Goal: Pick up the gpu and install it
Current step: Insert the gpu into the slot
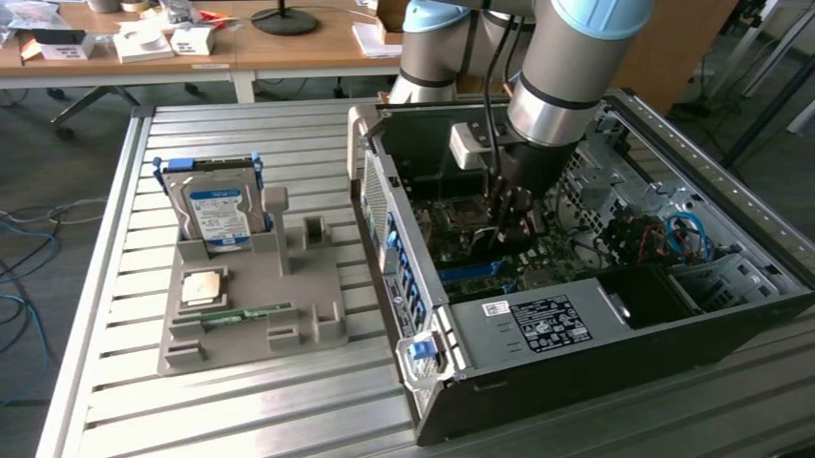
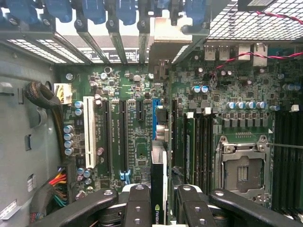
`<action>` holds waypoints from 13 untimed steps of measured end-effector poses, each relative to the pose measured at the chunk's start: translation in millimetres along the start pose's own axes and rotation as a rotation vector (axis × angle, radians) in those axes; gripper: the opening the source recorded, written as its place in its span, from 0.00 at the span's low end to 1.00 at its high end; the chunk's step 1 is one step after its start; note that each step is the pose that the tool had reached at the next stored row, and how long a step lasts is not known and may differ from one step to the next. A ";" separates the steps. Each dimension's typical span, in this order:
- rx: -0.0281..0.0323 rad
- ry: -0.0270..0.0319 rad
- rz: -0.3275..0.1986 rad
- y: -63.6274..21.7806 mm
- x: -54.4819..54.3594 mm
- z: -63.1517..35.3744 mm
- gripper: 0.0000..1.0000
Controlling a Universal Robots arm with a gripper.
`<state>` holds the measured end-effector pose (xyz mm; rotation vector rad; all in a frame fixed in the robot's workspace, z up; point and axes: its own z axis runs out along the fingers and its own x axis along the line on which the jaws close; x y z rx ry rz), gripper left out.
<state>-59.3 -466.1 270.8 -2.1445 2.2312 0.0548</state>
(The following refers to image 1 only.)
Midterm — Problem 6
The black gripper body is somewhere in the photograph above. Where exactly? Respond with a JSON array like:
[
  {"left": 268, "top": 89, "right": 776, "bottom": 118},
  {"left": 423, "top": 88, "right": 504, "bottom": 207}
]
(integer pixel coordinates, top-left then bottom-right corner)
[{"left": 493, "top": 136, "right": 581, "bottom": 199}]

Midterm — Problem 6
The metal CPU socket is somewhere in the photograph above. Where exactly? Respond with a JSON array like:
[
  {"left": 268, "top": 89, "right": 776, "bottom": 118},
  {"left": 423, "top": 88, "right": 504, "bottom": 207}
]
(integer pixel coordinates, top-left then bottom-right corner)
[{"left": 436, "top": 196, "right": 491, "bottom": 230}]

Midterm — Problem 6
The green motherboard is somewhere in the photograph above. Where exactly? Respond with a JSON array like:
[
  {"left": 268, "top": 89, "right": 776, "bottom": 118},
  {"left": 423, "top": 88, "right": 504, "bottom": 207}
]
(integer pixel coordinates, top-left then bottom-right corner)
[{"left": 407, "top": 190, "right": 612, "bottom": 306}]

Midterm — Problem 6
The blue expansion slot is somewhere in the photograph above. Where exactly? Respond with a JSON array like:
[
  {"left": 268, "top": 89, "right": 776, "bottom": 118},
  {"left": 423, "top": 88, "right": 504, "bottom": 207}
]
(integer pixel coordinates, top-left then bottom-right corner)
[{"left": 436, "top": 263, "right": 508, "bottom": 283}]

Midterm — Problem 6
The grey chipset heat sink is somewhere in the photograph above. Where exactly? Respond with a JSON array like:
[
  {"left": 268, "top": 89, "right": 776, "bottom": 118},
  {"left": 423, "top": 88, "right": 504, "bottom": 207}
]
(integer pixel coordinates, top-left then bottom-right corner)
[{"left": 520, "top": 269, "right": 575, "bottom": 291}]

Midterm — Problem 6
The grey power supply unit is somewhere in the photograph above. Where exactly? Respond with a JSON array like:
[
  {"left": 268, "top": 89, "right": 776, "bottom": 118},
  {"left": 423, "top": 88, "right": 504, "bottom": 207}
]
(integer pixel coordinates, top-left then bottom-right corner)
[{"left": 437, "top": 279, "right": 632, "bottom": 378}]

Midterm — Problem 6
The blue case latch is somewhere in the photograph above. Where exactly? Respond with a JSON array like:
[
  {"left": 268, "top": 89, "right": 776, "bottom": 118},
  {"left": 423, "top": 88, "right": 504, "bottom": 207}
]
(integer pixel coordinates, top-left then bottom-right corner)
[{"left": 407, "top": 336, "right": 441, "bottom": 360}]

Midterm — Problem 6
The brown wooden cabinet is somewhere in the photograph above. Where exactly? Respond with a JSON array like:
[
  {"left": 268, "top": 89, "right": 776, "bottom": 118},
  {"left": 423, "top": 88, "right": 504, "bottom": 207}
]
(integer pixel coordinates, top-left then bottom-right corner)
[{"left": 609, "top": 0, "right": 740, "bottom": 115}]

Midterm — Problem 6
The metal disk bay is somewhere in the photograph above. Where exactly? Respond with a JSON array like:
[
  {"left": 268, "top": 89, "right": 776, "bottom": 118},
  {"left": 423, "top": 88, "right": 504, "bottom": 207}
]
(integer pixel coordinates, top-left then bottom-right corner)
[{"left": 667, "top": 252, "right": 788, "bottom": 311}]

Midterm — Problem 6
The open black PC case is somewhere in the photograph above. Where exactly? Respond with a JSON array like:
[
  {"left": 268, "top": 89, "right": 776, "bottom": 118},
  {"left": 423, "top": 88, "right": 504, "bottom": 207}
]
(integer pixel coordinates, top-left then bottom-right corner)
[{"left": 347, "top": 88, "right": 815, "bottom": 448}]

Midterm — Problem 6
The stack of white papers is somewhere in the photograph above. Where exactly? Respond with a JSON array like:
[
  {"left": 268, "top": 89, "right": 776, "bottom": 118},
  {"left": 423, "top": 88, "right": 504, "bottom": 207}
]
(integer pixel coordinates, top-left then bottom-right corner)
[{"left": 351, "top": 21, "right": 404, "bottom": 59}]

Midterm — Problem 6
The brown cardboard box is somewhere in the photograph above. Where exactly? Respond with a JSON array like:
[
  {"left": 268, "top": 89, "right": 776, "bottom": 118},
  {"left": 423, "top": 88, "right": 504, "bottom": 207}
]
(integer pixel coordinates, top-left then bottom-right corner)
[{"left": 375, "top": 0, "right": 408, "bottom": 34}]

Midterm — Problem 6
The wooden desk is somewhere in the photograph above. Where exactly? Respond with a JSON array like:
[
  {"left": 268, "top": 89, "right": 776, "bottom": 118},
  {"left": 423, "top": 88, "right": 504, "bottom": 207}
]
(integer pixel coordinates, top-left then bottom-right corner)
[
  {"left": 189, "top": 0, "right": 408, "bottom": 104},
  {"left": 0, "top": 0, "right": 240, "bottom": 139}
]

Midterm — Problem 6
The grey printed parts rack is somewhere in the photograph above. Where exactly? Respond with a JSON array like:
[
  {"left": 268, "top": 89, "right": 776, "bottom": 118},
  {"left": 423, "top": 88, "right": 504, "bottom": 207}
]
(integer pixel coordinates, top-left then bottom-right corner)
[{"left": 155, "top": 185, "right": 351, "bottom": 378}]

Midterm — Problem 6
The green RAM stick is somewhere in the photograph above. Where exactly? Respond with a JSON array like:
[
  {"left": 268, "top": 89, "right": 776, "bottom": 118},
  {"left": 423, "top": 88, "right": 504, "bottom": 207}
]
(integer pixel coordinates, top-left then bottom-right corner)
[{"left": 196, "top": 302, "right": 295, "bottom": 326}]

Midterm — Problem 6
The black round lamp base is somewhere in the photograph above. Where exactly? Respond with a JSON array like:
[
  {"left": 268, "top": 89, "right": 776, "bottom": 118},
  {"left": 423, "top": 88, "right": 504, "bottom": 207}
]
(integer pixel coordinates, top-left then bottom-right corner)
[{"left": 249, "top": 0, "right": 320, "bottom": 37}]

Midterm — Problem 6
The square CPU chip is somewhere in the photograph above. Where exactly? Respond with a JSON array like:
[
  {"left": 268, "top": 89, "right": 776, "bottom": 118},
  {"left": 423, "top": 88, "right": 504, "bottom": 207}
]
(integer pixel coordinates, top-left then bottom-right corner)
[{"left": 181, "top": 272, "right": 225, "bottom": 304}]

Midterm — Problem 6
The small white box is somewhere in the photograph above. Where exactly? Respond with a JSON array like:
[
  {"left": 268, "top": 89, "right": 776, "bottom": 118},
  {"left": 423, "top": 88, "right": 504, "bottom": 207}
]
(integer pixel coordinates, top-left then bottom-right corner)
[{"left": 169, "top": 26, "right": 216, "bottom": 57}]

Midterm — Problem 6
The white box with tape roll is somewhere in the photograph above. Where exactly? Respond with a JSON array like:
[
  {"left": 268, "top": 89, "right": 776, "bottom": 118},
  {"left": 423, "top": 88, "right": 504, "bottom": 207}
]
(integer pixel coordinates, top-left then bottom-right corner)
[{"left": 112, "top": 21, "right": 177, "bottom": 64}]

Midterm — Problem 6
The white labelled box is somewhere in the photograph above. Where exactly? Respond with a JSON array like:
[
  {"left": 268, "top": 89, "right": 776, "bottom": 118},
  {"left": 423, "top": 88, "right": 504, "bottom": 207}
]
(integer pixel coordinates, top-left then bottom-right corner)
[{"left": 37, "top": 33, "right": 97, "bottom": 61}]

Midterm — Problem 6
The flat black device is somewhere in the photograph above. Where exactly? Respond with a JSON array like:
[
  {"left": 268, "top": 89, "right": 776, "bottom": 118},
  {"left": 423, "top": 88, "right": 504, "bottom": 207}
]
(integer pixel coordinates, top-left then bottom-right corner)
[{"left": 31, "top": 28, "right": 88, "bottom": 47}]

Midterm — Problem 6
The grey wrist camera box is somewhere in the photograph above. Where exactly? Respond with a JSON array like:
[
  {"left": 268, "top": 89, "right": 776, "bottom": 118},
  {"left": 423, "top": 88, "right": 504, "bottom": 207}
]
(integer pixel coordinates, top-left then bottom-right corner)
[{"left": 448, "top": 122, "right": 508, "bottom": 169}]

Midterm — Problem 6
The black wire bundle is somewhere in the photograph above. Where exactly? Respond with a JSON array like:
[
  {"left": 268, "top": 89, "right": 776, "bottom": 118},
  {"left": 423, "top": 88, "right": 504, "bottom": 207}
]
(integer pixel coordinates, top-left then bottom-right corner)
[{"left": 601, "top": 214, "right": 669, "bottom": 266}]

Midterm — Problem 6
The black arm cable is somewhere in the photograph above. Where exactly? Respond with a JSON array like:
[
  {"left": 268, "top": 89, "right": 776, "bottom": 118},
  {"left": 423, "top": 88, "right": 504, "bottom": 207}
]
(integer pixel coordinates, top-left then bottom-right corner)
[{"left": 480, "top": 0, "right": 533, "bottom": 185}]

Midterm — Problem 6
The blue data wire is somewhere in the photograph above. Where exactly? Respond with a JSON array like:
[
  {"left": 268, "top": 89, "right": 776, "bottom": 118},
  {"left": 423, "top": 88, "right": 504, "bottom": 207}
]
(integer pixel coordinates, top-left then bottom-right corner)
[{"left": 660, "top": 208, "right": 715, "bottom": 263}]

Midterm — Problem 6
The hard disk in blue frame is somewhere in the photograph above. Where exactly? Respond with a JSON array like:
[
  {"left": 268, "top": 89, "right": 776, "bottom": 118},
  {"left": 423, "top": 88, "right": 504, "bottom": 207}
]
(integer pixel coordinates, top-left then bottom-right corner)
[{"left": 152, "top": 152, "right": 275, "bottom": 254}]

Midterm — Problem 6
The white floor cable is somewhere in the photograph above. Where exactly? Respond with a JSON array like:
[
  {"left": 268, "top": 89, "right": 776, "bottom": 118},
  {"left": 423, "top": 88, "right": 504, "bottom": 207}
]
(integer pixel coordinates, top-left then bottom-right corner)
[{"left": 0, "top": 198, "right": 107, "bottom": 225}]

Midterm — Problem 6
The blue floor cable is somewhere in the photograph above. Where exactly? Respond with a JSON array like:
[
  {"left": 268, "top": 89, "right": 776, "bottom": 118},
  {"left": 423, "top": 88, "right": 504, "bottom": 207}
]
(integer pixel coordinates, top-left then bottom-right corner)
[{"left": 0, "top": 212, "right": 63, "bottom": 406}]

